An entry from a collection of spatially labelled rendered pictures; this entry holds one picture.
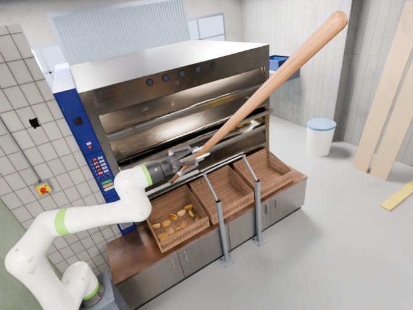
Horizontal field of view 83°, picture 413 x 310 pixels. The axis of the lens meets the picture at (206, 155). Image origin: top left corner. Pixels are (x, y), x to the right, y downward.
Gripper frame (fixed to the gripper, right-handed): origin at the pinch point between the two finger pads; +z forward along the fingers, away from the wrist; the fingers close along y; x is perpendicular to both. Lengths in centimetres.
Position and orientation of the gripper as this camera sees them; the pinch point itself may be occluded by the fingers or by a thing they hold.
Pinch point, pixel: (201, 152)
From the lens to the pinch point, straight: 109.4
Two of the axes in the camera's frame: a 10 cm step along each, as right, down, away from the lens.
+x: 3.0, -2.5, -9.2
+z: 8.5, -3.6, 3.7
